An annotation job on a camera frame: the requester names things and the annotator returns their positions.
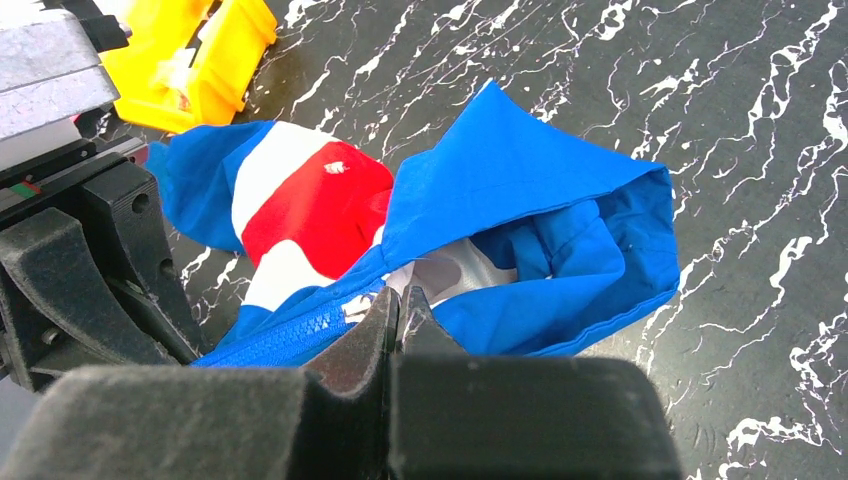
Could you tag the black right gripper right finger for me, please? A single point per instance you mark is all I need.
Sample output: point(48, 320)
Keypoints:
point(454, 415)

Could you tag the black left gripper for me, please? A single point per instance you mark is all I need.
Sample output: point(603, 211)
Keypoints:
point(87, 275)

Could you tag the orange plastic box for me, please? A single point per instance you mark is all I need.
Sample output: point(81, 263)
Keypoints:
point(188, 63)

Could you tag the blue red white jacket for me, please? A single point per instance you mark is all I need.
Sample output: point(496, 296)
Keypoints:
point(525, 240)

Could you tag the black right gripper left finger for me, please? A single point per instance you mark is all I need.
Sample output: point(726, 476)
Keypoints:
point(324, 420)

